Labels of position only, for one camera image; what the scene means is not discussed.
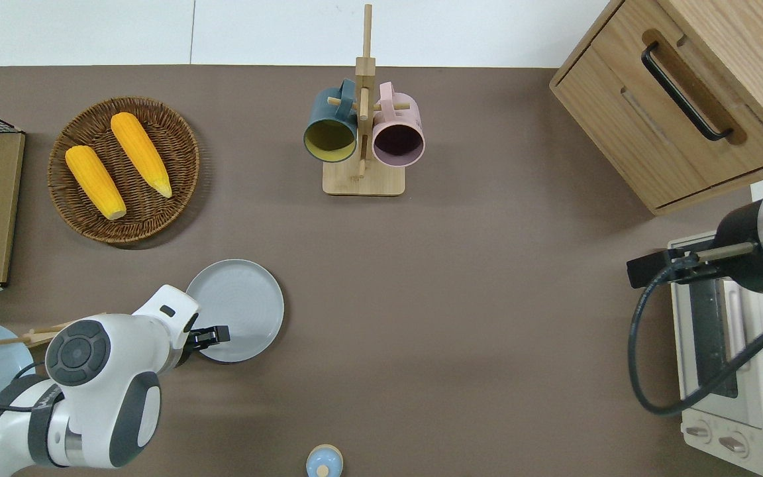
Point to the pink mug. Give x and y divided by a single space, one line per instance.
398 142

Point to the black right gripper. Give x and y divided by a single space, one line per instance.
746 252

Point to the short yellow corn cob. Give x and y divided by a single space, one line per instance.
142 156

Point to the white toaster oven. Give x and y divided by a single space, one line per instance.
712 417

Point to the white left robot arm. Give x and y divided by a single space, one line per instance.
90 391

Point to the brown wicker basket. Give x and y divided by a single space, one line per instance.
169 142

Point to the wooden plate rack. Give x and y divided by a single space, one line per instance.
37 334

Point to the wooden cabinet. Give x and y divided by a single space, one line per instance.
626 112

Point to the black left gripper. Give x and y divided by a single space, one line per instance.
195 343

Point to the long yellow corn cob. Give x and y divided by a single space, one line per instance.
95 182

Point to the gray round plate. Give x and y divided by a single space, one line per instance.
246 298

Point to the wooden mug rack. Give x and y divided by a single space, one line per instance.
363 180

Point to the dark teal mug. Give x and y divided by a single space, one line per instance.
330 140

